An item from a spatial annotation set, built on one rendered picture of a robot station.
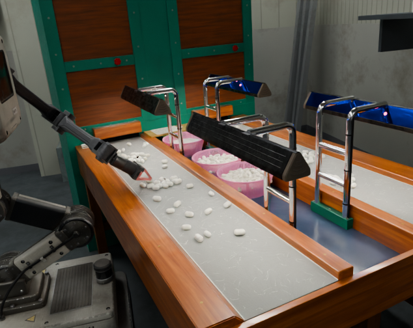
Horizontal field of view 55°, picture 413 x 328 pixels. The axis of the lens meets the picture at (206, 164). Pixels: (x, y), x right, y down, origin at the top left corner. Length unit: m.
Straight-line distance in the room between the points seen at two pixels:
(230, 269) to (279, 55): 4.01
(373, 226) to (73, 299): 1.13
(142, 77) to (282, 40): 2.70
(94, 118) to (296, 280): 1.78
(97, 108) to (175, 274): 1.61
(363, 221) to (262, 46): 3.62
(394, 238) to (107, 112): 1.82
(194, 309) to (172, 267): 0.20
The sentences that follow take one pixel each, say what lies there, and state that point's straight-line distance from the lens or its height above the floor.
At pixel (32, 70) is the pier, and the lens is 4.36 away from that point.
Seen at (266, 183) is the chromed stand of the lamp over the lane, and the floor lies 0.86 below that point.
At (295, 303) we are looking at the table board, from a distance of 1.09.
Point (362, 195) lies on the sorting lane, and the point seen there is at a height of 0.74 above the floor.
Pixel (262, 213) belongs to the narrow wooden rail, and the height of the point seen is 0.77.
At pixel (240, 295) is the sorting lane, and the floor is 0.74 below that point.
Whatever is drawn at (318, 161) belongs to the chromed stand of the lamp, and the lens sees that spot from 1.57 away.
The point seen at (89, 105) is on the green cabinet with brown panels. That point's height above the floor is 1.00.
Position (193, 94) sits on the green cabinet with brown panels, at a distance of 2.77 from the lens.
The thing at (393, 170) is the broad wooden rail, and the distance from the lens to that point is 1.89.
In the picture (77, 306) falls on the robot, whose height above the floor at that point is 0.48.
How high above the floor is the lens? 1.43
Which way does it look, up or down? 20 degrees down
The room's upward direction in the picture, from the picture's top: 5 degrees counter-clockwise
